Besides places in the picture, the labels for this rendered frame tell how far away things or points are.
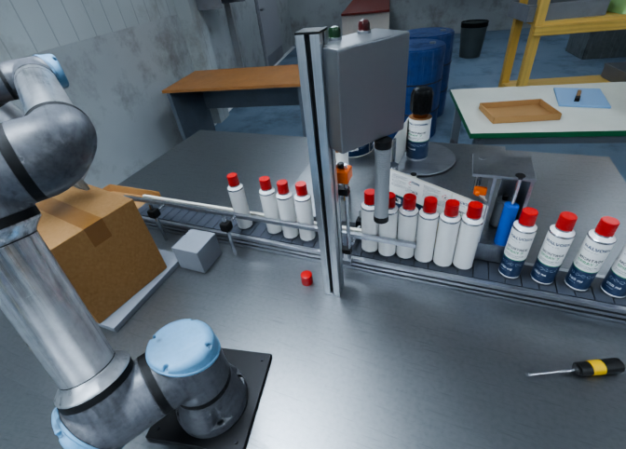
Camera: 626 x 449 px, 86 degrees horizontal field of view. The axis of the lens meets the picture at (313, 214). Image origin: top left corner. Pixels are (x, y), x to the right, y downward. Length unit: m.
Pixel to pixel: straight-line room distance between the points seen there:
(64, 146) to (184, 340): 0.37
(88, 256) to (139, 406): 0.47
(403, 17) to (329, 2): 1.78
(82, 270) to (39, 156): 0.51
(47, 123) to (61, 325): 0.29
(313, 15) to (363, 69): 8.78
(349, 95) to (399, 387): 0.62
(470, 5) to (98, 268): 9.08
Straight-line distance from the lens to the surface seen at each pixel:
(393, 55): 0.69
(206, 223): 1.27
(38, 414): 1.09
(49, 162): 0.59
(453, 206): 0.89
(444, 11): 9.36
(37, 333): 0.64
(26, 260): 0.62
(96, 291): 1.09
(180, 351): 0.67
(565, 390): 0.94
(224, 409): 0.80
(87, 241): 1.02
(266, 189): 1.04
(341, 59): 0.61
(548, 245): 0.97
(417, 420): 0.82
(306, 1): 9.42
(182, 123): 3.90
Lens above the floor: 1.59
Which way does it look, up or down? 36 degrees down
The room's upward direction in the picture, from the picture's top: 7 degrees counter-clockwise
